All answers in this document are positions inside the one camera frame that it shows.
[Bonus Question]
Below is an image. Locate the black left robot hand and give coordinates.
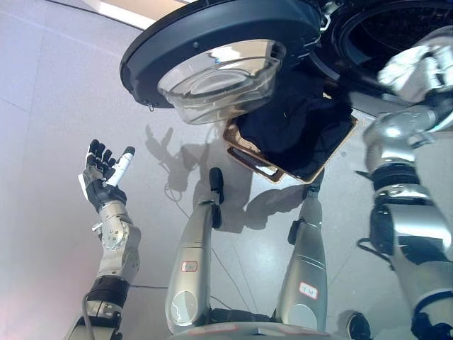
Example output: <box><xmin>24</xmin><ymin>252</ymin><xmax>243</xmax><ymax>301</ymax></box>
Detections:
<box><xmin>77</xmin><ymin>139</ymin><xmax>137</xmax><ymax>214</ymax></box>

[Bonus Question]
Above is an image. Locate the silver robot leg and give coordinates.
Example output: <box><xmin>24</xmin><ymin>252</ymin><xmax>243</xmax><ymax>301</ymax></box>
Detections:
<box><xmin>164</xmin><ymin>166</ymin><xmax>226</xmax><ymax>336</ymax></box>
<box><xmin>272</xmin><ymin>182</ymin><xmax>328</xmax><ymax>332</ymax></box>

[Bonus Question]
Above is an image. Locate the silver right robot leg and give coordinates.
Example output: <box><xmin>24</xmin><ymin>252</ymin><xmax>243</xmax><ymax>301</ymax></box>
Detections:
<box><xmin>272</xmin><ymin>182</ymin><xmax>328</xmax><ymax>332</ymax></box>

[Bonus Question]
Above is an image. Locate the white garment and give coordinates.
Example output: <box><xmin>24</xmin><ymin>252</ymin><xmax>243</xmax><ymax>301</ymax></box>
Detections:
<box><xmin>377</xmin><ymin>26</ymin><xmax>453</xmax><ymax>104</ymax></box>

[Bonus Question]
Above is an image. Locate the brown woven laundry basket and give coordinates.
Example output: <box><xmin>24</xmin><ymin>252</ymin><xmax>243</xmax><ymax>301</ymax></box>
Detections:
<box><xmin>222</xmin><ymin>90</ymin><xmax>360</xmax><ymax>185</ymax></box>

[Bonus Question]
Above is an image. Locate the silver robot torso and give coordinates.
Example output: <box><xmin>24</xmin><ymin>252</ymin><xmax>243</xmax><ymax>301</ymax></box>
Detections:
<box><xmin>169</xmin><ymin>320</ymin><xmax>331</xmax><ymax>340</ymax></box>

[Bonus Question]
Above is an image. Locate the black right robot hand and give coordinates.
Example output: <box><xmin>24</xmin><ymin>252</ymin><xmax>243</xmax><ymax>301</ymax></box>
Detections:
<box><xmin>423</xmin><ymin>35</ymin><xmax>453</xmax><ymax>108</ymax></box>

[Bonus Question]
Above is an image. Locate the grey front-load washing machine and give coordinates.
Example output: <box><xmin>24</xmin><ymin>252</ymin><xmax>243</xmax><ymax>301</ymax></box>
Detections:
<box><xmin>311</xmin><ymin>0</ymin><xmax>453</xmax><ymax>118</ymax></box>

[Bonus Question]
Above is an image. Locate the round glass washing machine door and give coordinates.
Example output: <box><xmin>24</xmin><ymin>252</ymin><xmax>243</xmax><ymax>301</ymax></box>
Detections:
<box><xmin>119</xmin><ymin>0</ymin><xmax>332</xmax><ymax>125</ymax></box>

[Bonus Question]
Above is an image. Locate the dark navy clothes pile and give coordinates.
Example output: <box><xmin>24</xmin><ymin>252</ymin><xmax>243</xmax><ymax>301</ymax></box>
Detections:
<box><xmin>235</xmin><ymin>67</ymin><xmax>355</xmax><ymax>180</ymax></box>

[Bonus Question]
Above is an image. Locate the silver left robot leg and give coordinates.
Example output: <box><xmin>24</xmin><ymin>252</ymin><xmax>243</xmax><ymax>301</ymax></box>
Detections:
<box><xmin>164</xmin><ymin>166</ymin><xmax>226</xmax><ymax>336</ymax></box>

